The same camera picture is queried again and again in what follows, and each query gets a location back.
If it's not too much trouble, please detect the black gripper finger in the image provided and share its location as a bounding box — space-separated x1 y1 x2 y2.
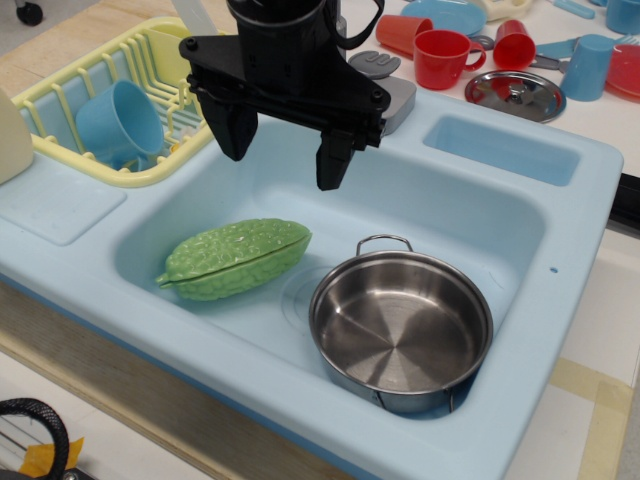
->
198 93 258 161
316 129 361 191

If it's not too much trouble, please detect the red mug with handle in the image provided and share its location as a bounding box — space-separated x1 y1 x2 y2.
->
413 29 486 90

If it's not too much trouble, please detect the steel pot lid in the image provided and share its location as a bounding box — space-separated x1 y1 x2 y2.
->
464 70 566 123

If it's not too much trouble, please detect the light blue tumbler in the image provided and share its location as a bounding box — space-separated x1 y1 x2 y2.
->
560 34 615 102

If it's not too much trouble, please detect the green bumpy toy squash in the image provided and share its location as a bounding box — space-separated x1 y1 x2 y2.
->
156 218 312 301

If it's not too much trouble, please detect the grey toy faucet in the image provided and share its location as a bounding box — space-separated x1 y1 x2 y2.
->
335 14 418 135

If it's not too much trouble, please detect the stainless steel pot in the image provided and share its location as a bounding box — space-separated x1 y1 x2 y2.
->
309 235 494 415

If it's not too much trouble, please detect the light blue plate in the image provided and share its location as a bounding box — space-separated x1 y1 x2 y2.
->
401 0 487 36

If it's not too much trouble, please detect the black cable loop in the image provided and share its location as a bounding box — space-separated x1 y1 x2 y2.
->
319 0 387 51

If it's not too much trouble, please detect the light blue cup in rack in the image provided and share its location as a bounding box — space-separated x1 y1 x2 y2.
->
75 80 164 172

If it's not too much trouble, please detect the red cup lying down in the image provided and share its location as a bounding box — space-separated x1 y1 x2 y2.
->
375 15 434 58

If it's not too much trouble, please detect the yellow dish drying rack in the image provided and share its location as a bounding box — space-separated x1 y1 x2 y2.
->
13 17 213 188

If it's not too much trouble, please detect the black braided cable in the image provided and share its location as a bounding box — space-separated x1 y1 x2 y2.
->
0 397 71 480

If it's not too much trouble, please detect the cream toy utensil holder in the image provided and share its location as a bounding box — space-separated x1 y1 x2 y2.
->
473 0 533 22

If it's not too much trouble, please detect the red cup upright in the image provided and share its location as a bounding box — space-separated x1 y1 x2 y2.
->
493 20 536 70

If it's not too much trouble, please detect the yellow tape piece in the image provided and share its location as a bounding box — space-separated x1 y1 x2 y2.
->
18 437 84 478

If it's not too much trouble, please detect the blue cup top right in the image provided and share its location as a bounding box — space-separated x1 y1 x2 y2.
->
605 0 640 35

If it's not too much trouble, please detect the light blue toy sink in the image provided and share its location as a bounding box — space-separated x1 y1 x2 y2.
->
1 91 623 479

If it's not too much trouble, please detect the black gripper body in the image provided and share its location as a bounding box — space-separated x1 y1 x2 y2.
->
179 1 390 150

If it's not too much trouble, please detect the cream plastic object left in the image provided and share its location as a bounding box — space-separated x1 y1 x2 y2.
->
0 90 34 184

